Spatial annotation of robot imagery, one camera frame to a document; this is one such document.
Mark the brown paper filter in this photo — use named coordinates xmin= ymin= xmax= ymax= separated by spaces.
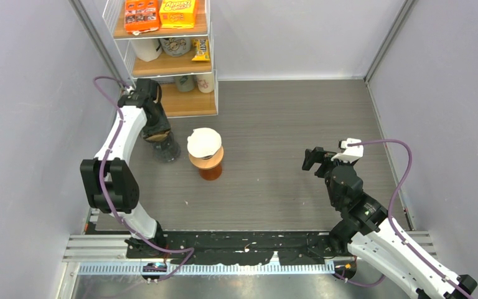
xmin=142 ymin=130 xmax=171 ymax=143

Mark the white paper coffee filter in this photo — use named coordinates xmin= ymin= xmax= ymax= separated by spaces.
xmin=187 ymin=128 xmax=222 ymax=158

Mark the round wooden dripper stand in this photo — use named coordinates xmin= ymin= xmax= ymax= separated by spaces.
xmin=189 ymin=146 xmax=224 ymax=170

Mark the amber glass jar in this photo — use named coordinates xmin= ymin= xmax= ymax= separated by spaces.
xmin=199 ymin=163 xmax=222 ymax=181

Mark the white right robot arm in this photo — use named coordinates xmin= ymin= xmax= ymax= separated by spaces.
xmin=302 ymin=147 xmax=478 ymax=298

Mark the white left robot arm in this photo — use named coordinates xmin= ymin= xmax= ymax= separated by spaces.
xmin=80 ymin=78 xmax=177 ymax=258

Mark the white patterned cup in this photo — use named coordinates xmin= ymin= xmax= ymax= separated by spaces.
xmin=195 ymin=73 xmax=215 ymax=93

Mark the printed white mug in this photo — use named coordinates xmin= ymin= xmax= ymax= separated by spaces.
xmin=159 ymin=37 xmax=192 ymax=57

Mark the yellow candy bag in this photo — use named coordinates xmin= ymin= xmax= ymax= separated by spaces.
xmin=192 ymin=38 xmax=210 ymax=62

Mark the orange snack box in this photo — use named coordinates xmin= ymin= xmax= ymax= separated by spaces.
xmin=123 ymin=0 xmax=161 ymax=36

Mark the yellow snack box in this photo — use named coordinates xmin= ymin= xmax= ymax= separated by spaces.
xmin=159 ymin=0 xmax=198 ymax=29

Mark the white wire wooden shelf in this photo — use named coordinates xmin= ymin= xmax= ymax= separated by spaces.
xmin=96 ymin=0 xmax=218 ymax=118

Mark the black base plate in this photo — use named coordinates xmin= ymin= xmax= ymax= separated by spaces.
xmin=124 ymin=230 xmax=356 ymax=266

